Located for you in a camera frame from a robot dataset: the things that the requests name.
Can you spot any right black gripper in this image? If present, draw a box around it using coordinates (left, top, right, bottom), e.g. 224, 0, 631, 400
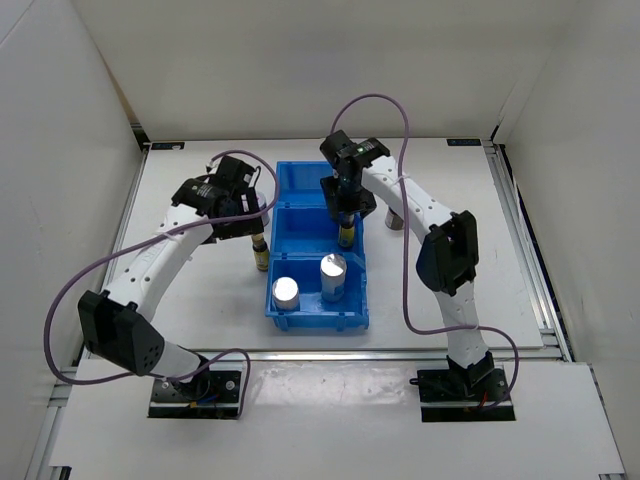
320, 173, 378, 224

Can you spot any yellow-label sauce bottle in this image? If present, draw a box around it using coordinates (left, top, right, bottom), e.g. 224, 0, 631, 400
251, 233, 270, 272
338, 214, 355, 249

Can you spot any silver-lid bead jar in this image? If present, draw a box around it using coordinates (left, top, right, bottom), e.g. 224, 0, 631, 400
271, 276, 299, 311
320, 253, 347, 302

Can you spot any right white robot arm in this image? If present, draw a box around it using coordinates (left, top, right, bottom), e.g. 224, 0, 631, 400
320, 130, 494, 400

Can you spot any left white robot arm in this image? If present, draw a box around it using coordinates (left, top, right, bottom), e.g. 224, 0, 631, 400
78, 155, 264, 401

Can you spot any far blue storage bin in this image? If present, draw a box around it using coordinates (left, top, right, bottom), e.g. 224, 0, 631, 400
276, 161, 333, 208

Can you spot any blue storage bin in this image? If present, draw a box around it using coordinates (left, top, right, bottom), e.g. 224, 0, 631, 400
265, 253, 369, 332
270, 203, 366, 259
276, 161, 333, 208

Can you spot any middle blue storage bin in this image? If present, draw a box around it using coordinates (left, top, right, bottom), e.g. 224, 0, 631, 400
270, 203, 366, 259

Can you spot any near blue storage bin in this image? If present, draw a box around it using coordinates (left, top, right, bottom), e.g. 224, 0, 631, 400
265, 253, 369, 332

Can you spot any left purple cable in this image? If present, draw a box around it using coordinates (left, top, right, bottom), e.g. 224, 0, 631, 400
43, 148, 280, 419

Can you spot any purple cable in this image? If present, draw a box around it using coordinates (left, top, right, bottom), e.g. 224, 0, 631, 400
43, 148, 280, 419
332, 93, 521, 411

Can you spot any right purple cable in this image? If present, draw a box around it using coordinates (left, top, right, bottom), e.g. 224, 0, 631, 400
332, 93, 521, 411

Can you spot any aluminium table edge rail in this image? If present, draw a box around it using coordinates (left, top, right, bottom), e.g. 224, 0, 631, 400
89, 347, 571, 362

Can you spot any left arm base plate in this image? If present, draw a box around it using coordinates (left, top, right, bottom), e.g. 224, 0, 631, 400
147, 362, 246, 420

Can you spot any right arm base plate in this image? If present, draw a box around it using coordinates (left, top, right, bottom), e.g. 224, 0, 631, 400
409, 368, 516, 423

